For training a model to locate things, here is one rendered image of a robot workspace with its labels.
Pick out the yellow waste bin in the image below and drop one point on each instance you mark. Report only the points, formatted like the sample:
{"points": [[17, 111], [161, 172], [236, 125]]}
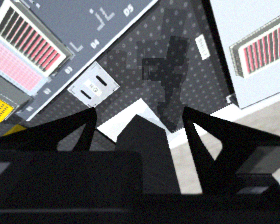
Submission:
{"points": [[15, 129]]}

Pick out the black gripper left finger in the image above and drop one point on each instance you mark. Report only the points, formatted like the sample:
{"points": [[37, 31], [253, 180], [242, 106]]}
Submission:
{"points": [[45, 137]]}

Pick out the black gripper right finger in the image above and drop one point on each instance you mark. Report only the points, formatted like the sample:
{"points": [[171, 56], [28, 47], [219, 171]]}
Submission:
{"points": [[245, 150]]}

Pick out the white trough reservoir with red liquid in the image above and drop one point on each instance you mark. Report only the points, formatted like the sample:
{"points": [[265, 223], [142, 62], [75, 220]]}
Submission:
{"points": [[258, 50]]}

